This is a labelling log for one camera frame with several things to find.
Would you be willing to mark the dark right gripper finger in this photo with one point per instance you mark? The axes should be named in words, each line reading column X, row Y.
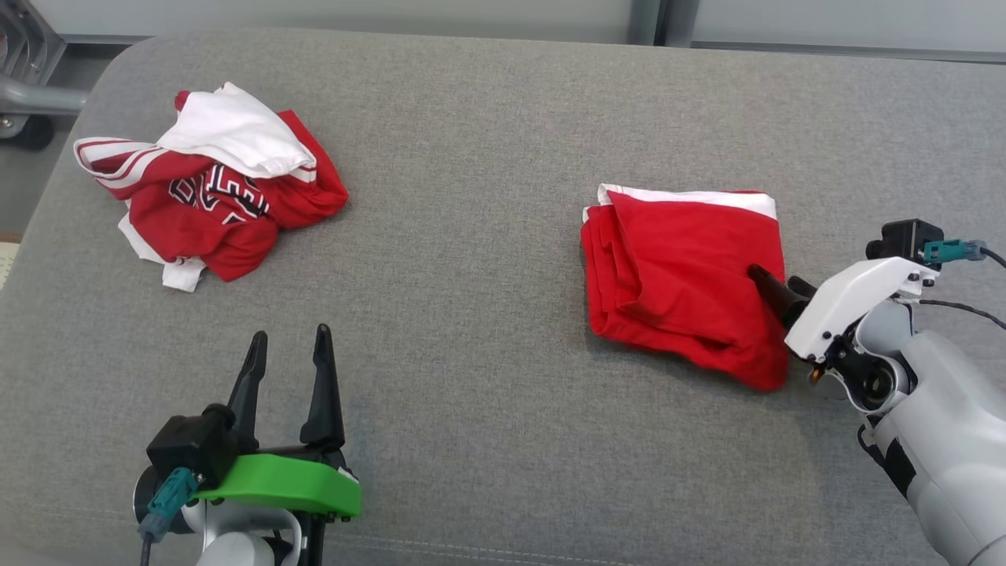
column 782, row 299
column 803, row 287

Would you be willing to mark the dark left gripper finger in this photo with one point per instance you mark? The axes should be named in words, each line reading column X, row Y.
column 247, row 393
column 324, row 401

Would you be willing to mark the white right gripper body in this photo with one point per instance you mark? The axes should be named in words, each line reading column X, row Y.
column 849, row 303

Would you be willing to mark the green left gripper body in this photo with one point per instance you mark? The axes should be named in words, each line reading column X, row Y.
column 291, row 483

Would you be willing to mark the plain red shorts white trim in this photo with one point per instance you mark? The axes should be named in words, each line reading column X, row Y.
column 684, row 283

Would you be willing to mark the red jersey white sleeves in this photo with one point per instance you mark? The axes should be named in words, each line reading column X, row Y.
column 228, row 196

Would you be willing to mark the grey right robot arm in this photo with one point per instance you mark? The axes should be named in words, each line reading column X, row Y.
column 943, row 424

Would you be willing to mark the grey metal cart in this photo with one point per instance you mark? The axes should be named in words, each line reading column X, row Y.
column 31, row 98

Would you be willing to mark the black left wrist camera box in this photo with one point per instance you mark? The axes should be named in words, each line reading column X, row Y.
column 189, row 448

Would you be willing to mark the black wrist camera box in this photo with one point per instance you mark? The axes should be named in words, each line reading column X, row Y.
column 189, row 448
column 904, row 240

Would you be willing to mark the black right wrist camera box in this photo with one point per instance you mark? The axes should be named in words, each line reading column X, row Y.
column 904, row 240

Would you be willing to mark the grey partition base rail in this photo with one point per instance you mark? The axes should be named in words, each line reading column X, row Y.
column 849, row 52

